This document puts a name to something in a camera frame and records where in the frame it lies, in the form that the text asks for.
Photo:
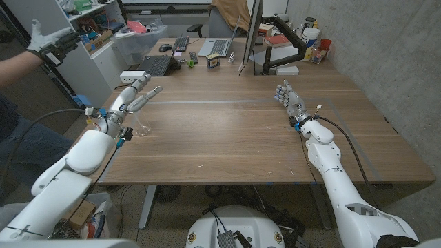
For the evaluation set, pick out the grey office chair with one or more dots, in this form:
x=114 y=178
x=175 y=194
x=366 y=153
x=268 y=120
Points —
x=218 y=25

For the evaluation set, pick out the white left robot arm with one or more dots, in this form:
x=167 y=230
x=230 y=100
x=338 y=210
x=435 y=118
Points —
x=51 y=193

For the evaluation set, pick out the small black keyboard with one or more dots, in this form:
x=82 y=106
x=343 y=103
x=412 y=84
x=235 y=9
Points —
x=181 y=43

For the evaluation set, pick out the person's bare forearm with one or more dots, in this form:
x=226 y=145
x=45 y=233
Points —
x=17 y=67

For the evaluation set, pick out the clear plastic storage bin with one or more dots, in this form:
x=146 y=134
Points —
x=138 y=46

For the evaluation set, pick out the person in blue jeans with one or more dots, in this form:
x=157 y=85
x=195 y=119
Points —
x=34 y=148

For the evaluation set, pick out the clear dispenser bottle black pump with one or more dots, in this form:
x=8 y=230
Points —
x=143 y=130

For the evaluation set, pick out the tan jacket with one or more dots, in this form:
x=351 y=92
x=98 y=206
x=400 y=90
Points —
x=234 y=12

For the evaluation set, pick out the person's white black gloved hand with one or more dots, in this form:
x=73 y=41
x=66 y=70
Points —
x=44 y=41

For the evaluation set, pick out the white power strip box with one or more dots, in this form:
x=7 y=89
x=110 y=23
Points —
x=129 y=76

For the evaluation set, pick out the flat white box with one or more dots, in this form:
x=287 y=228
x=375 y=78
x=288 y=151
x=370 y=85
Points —
x=287 y=70

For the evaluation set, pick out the pink flat package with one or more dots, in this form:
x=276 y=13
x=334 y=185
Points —
x=136 y=26

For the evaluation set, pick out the black remote control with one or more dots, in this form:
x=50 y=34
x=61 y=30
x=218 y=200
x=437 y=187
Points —
x=194 y=57

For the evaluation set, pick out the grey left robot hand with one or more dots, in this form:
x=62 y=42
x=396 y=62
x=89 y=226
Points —
x=122 y=103

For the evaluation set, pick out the silver open laptop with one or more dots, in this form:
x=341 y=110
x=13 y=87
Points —
x=218 y=46

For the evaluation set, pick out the dark lidded jar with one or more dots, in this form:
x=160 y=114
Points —
x=309 y=22

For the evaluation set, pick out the black laptop keyboard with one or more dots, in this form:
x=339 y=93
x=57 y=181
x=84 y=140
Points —
x=155 y=65

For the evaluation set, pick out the grey metal table leg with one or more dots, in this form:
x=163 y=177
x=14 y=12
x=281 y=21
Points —
x=147 y=206
x=320 y=206

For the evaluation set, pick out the black computer mouse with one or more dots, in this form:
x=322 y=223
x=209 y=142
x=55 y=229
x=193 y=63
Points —
x=165 y=48

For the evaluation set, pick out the cardboard box with tools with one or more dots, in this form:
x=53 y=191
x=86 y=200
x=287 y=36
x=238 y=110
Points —
x=100 y=41

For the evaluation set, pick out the thin computer monitor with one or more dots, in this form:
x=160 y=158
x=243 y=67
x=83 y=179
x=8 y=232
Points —
x=253 y=31

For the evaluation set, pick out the clear glass jar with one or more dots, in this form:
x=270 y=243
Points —
x=318 y=56

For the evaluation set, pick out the small silver figure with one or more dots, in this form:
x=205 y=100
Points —
x=231 y=58

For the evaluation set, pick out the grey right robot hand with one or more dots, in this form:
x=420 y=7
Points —
x=294 y=103

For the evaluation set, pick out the red cup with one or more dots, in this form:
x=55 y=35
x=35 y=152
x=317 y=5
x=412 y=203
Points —
x=326 y=43

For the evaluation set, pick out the red book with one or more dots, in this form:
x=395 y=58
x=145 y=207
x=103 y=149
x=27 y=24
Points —
x=277 y=40

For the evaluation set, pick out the white plastic tub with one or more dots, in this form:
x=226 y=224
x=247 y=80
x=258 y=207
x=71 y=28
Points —
x=310 y=37

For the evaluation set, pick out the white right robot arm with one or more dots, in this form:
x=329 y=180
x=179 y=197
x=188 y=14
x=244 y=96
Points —
x=341 y=193

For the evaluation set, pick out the white robot torso base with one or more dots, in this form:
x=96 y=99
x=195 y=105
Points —
x=237 y=220

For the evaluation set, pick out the plain brown cardboard box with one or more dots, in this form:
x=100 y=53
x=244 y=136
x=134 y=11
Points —
x=82 y=213

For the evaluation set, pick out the round black fan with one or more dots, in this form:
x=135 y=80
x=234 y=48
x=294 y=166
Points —
x=167 y=193

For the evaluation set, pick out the white floor bin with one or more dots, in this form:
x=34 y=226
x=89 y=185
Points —
x=110 y=213

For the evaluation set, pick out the small yellow blue box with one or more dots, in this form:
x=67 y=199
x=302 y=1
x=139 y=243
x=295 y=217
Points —
x=213 y=61

